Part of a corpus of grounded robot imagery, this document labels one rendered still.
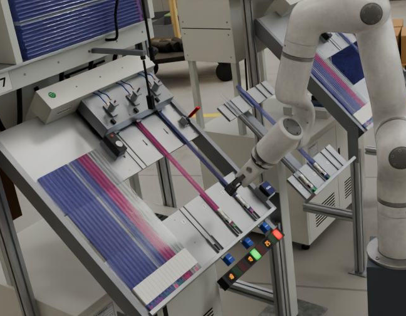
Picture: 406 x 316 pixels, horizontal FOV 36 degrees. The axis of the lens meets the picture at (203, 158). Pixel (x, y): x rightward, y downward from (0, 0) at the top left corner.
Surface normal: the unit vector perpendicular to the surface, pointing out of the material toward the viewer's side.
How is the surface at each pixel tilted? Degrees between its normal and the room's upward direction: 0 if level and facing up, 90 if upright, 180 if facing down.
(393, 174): 129
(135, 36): 90
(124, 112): 43
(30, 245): 0
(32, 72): 90
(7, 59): 90
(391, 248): 90
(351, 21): 99
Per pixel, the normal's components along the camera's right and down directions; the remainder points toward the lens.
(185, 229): 0.44, -0.58
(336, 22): -0.72, 0.52
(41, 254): -0.13, -0.91
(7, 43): -0.60, 0.38
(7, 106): 0.79, 0.14
